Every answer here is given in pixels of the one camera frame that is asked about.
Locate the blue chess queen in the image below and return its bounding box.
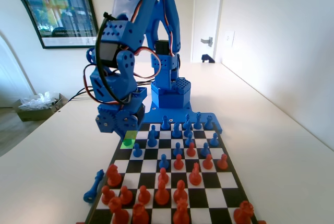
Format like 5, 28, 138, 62
83, 169, 105, 204

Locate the blue chess rook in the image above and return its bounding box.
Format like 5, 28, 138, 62
160, 115, 170, 131
203, 115, 213, 131

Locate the red chess pawn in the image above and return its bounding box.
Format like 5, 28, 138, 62
137, 185, 151, 206
217, 153, 229, 170
158, 168, 170, 185
101, 185, 115, 205
119, 185, 134, 206
202, 154, 214, 170
186, 142, 196, 157
173, 154, 184, 170

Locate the red chess knight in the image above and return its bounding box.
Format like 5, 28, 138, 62
188, 162, 202, 186
108, 197, 130, 224

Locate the red chess queen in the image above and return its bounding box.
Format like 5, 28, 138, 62
132, 203, 150, 224

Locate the red chess king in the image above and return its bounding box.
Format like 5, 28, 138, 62
172, 198, 190, 224

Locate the clear plastic bag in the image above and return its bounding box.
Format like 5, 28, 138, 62
19, 91, 59, 110

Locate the cardboard box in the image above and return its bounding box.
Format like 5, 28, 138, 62
13, 92, 69, 122

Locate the black and white chessboard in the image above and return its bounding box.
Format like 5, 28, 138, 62
85, 122, 259, 224

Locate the framed map poster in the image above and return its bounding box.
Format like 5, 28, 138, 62
0, 0, 103, 50

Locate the white door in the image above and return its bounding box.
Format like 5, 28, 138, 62
192, 0, 223, 63

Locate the black table cable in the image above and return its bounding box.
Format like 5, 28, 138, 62
69, 76, 157, 101
69, 89, 94, 101

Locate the blue base plate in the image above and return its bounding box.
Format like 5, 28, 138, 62
119, 101, 224, 138

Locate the servo wire bundle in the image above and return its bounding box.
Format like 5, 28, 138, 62
83, 0, 181, 104

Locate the white switch plate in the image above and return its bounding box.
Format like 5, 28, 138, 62
224, 31, 235, 49

